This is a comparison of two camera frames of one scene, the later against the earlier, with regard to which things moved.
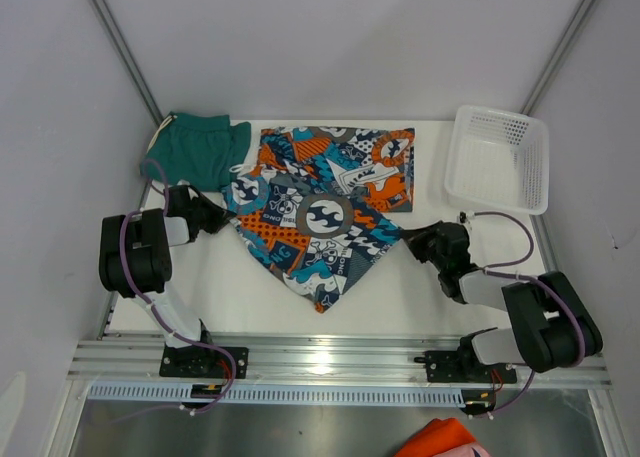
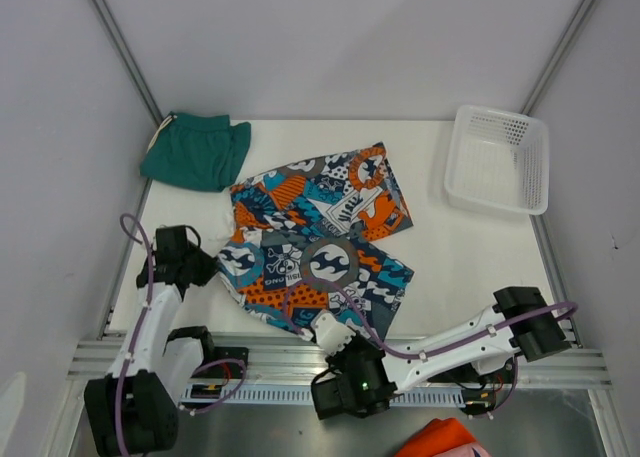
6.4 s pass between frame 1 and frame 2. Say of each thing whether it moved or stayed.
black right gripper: moved
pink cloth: stayed
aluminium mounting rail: stayed
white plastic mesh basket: stayed
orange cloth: stayed
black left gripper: moved
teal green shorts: stayed
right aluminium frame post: stayed
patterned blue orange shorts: moved
